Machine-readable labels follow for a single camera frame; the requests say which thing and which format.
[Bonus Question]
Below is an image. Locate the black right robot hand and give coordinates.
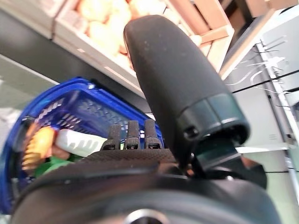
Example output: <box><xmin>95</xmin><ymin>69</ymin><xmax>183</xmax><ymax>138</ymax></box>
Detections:
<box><xmin>10</xmin><ymin>14</ymin><xmax>282</xmax><ymax>224</ymax></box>

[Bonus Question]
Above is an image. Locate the green white napa cabbage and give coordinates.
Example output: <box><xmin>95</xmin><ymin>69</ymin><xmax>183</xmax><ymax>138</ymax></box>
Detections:
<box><xmin>55</xmin><ymin>129</ymin><xmax>108</xmax><ymax>156</ymax></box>
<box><xmin>35</xmin><ymin>155</ymin><xmax>85</xmax><ymax>178</ymax></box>

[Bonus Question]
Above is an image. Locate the blue plastic shopping basket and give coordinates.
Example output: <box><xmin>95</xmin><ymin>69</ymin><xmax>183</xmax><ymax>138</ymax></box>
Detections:
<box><xmin>7</xmin><ymin>77</ymin><xmax>164</xmax><ymax>214</ymax></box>

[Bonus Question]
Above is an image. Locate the light wooden slatted crate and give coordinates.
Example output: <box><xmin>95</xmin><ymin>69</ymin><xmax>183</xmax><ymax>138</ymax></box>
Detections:
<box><xmin>55</xmin><ymin>0</ymin><xmax>235</xmax><ymax>98</ymax></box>

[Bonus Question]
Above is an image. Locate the white desk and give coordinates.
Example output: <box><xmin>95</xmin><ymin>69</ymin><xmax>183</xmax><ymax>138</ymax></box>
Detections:
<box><xmin>219</xmin><ymin>9</ymin><xmax>299</xmax><ymax>173</ymax></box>

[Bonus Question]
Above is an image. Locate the yellow bell pepper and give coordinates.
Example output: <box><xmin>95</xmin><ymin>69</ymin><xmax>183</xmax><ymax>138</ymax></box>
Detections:
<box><xmin>23</xmin><ymin>127</ymin><xmax>56</xmax><ymax>171</ymax></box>

